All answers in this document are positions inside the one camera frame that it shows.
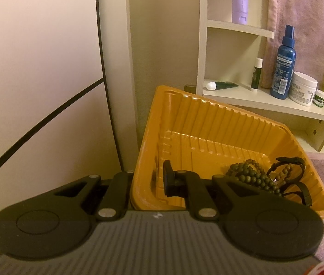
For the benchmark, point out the pink hanging blanket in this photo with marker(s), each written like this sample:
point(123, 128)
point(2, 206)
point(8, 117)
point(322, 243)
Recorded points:
point(317, 20)

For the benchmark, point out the black fitness band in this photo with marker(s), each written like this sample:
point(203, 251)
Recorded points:
point(306, 194)

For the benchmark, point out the white cream jar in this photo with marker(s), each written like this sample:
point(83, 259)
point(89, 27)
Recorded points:
point(302, 90)

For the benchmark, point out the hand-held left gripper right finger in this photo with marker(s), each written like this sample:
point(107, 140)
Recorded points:
point(169, 179)

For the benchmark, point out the small green white jar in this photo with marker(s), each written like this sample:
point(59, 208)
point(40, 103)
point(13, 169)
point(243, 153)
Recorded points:
point(320, 99)

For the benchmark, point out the dark green white-capped tube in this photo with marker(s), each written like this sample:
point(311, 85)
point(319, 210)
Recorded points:
point(225, 85)

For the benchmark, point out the purple cosmetic tube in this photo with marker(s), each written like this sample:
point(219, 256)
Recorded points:
point(240, 0)

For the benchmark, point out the orange ribbed plastic tray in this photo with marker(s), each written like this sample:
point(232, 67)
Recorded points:
point(222, 131)

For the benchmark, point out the black watch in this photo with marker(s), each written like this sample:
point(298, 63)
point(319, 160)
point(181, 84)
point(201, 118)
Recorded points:
point(291, 159)

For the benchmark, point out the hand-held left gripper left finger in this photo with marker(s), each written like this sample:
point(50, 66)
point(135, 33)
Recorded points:
point(120, 184)

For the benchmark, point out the cream wooden shelf unit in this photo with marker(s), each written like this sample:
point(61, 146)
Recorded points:
point(265, 100)

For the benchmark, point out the blue spray bottle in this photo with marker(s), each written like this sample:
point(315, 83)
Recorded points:
point(282, 68)

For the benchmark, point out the white panel with dark edge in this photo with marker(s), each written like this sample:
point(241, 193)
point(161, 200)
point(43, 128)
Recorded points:
point(113, 63)

